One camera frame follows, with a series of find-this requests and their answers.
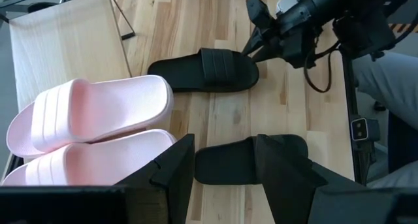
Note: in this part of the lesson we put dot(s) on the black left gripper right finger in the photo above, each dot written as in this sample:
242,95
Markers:
287,185

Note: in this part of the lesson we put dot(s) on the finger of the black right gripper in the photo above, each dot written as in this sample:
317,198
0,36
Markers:
253,42
266,54

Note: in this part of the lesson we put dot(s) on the black exterior depth camera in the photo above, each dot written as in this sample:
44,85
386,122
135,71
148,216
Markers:
360,129

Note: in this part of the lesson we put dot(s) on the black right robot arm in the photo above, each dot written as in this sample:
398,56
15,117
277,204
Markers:
326,2

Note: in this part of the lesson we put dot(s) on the wooden shelf with black frame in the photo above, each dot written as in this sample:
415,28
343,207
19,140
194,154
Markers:
65,44

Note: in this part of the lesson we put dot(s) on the black slide sandal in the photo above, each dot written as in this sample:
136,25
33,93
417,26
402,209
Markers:
212,70
225,165

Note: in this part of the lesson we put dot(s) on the pink slide sandal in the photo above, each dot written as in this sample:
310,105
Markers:
98,109
98,165

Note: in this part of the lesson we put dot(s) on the person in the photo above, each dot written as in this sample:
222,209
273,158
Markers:
392,80

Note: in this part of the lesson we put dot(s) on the black rig frame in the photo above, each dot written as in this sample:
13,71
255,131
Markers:
347,87

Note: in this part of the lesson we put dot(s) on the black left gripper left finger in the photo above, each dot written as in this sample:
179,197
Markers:
170,178

